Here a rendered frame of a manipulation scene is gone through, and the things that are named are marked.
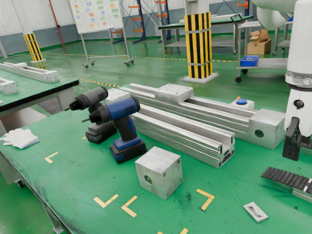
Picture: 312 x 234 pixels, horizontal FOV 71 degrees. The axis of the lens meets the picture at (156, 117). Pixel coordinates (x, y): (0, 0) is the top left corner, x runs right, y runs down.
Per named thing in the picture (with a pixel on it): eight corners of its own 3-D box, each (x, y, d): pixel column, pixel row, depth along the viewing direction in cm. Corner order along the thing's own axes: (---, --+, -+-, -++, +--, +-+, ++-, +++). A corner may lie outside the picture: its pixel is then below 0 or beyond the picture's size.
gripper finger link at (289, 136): (292, 125, 43) (290, 147, 45) (306, 106, 47) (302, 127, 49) (286, 124, 43) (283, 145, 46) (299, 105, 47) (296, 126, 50)
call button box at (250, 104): (254, 113, 98) (255, 100, 95) (243, 122, 92) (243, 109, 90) (237, 109, 103) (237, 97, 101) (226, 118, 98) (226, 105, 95)
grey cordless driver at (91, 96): (120, 130, 101) (108, 85, 92) (85, 154, 88) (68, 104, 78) (108, 127, 106) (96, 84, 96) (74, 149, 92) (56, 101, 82)
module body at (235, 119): (259, 130, 85) (261, 110, 82) (247, 141, 80) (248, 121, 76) (135, 95, 141) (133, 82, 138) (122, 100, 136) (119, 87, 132)
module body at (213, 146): (234, 153, 75) (235, 132, 71) (217, 169, 69) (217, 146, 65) (110, 106, 131) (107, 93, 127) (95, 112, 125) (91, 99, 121)
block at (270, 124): (287, 134, 81) (290, 111, 76) (273, 150, 74) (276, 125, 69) (262, 127, 87) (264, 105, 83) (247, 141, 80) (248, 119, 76)
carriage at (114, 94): (132, 105, 112) (129, 92, 109) (114, 113, 106) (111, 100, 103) (115, 99, 124) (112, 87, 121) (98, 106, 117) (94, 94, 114)
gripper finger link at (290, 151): (298, 141, 45) (293, 167, 47) (303, 134, 47) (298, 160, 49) (281, 136, 47) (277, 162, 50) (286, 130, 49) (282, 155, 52)
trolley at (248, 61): (303, 74, 353) (314, 4, 309) (303, 85, 312) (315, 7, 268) (237, 73, 406) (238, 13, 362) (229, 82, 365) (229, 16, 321)
